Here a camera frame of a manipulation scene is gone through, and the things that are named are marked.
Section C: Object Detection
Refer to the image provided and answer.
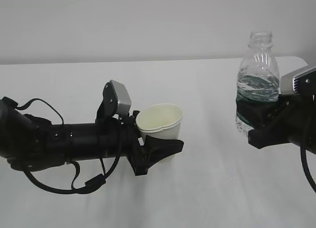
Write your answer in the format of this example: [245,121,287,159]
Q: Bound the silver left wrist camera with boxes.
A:
[95,79,131,122]

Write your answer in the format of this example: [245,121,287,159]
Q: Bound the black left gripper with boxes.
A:
[113,110,184,176]

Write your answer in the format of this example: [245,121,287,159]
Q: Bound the clear water bottle green label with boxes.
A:
[235,30,280,138]

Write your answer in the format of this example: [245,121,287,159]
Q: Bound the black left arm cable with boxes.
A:
[14,98,121,195]

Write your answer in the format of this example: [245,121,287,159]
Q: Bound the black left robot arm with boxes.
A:
[0,97,184,176]

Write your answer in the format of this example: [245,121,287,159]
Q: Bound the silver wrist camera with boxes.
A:
[95,79,131,122]
[280,65,316,97]

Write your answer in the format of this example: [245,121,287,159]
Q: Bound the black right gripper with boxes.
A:
[236,95,316,154]

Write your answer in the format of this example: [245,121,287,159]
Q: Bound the white paper cup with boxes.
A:
[136,103,183,141]

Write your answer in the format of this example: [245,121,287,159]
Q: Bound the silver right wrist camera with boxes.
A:
[280,65,316,97]

